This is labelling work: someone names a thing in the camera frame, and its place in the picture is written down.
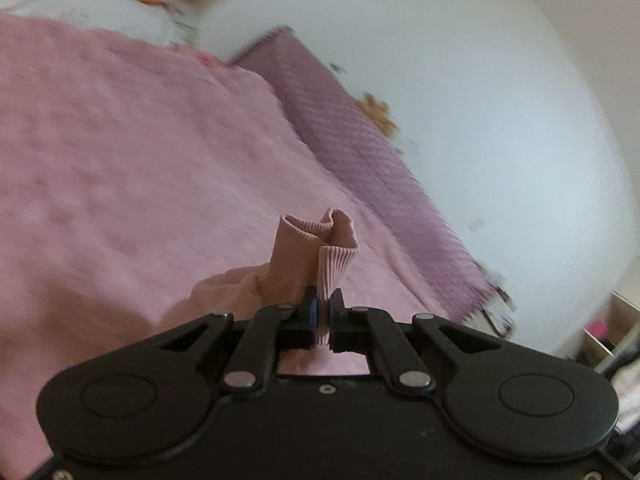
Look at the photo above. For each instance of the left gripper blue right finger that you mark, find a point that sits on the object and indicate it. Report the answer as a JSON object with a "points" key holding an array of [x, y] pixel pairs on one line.
{"points": [[374, 334]]}

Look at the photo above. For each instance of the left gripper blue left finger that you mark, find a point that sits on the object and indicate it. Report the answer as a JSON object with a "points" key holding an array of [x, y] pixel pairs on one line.
{"points": [[272, 331]]}

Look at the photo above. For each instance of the pink Lovely Girl sweatshirt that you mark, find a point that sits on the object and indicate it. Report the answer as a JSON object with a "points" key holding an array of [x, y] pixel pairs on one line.
{"points": [[304, 254]]}

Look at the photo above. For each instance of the pink fluffy bed blanket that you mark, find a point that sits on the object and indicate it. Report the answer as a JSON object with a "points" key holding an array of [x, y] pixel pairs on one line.
{"points": [[141, 189]]}

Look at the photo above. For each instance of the brown teddy bear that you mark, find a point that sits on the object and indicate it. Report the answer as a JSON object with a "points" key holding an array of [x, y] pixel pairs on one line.
{"points": [[379, 113]]}

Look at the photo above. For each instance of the purple quilted headboard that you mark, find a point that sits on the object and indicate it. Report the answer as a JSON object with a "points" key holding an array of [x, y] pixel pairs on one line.
{"points": [[327, 119]]}

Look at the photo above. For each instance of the white open shelf unit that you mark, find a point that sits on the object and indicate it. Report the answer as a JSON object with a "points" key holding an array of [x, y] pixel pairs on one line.
{"points": [[610, 336]]}

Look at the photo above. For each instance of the white side mattress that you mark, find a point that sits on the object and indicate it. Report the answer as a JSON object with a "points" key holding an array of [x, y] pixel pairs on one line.
{"points": [[173, 23]]}

